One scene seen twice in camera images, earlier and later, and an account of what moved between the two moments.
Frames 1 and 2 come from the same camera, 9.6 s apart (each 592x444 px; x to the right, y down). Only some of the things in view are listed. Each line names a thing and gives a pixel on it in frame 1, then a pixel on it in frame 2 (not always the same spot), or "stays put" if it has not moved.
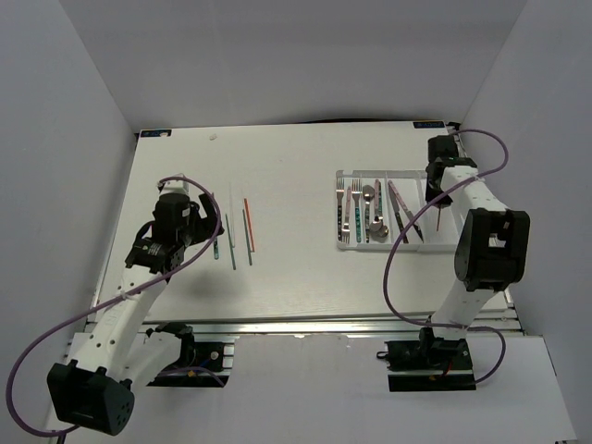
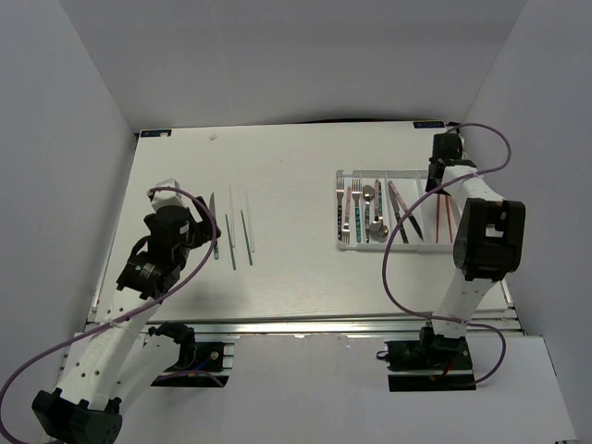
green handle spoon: x=378 y=231 stays put
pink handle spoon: x=377 y=228 stays put
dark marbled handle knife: x=396 y=207 stays put
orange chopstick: x=250 y=224 → x=447 y=201
